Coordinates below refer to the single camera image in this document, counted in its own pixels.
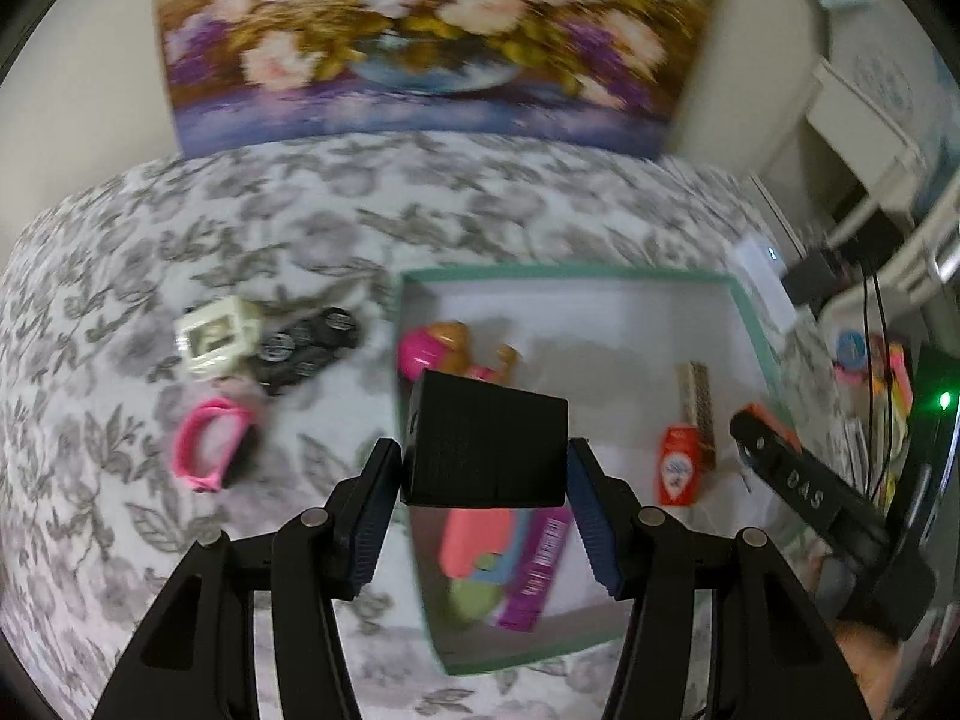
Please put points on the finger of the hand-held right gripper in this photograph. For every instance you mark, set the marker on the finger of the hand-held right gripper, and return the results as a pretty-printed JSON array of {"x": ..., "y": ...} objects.
[{"x": 802, "y": 484}]

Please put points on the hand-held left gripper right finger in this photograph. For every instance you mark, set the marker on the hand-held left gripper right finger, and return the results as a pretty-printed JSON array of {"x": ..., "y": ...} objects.
[{"x": 596, "y": 517}]

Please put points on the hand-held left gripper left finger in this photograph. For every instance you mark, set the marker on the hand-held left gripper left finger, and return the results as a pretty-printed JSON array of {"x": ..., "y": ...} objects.
[{"x": 367, "y": 510}]

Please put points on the purple tube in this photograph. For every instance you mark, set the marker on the purple tube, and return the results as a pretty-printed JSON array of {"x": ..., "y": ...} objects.
[{"x": 536, "y": 577}]

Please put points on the red white lip balm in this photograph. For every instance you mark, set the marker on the red white lip balm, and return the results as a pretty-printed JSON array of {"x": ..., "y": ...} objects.
[{"x": 679, "y": 465}]

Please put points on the pink blue folding toy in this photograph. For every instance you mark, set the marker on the pink blue folding toy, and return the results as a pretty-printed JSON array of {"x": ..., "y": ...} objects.
[{"x": 472, "y": 547}]

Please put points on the gold black patterned bar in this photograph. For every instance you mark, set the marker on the gold black patterned bar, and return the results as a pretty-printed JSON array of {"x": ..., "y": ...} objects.
[{"x": 697, "y": 405}]

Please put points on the black power adapter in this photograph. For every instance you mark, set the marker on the black power adapter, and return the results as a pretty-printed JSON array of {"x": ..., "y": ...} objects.
[{"x": 487, "y": 442}]

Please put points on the pink brown doll toy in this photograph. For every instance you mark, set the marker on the pink brown doll toy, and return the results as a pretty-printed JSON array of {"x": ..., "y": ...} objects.
[{"x": 424, "y": 349}]

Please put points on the teal cardboard box tray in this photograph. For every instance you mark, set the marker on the teal cardboard box tray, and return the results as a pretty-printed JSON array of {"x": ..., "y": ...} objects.
[{"x": 600, "y": 330}]

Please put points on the person's right forearm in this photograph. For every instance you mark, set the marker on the person's right forearm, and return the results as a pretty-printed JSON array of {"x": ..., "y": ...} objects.
[{"x": 866, "y": 667}]

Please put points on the blue round object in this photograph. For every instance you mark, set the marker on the blue round object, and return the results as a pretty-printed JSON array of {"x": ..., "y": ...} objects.
[{"x": 851, "y": 349}]

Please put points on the black toy car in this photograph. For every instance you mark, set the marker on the black toy car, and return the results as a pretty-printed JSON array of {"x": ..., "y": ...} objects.
[{"x": 300, "y": 349}]

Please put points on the small black box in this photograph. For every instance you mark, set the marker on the small black box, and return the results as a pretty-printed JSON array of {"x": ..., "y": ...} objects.
[{"x": 814, "y": 277}]

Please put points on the white plug with light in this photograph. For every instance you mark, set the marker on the white plug with light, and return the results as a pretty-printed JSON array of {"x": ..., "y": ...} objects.
[{"x": 765, "y": 277}]

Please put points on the white square case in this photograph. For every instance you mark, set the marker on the white square case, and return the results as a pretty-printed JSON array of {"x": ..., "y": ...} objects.
[{"x": 217, "y": 337}]

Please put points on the grey floral blanket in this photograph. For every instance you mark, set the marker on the grey floral blanket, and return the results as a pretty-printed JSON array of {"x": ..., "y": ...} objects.
[{"x": 225, "y": 240}]

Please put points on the white shelf unit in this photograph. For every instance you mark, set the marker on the white shelf unit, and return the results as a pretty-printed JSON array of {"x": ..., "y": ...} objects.
[{"x": 862, "y": 135}]

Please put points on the floral painting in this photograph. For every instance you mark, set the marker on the floral painting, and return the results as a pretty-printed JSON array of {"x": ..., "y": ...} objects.
[{"x": 450, "y": 30}]

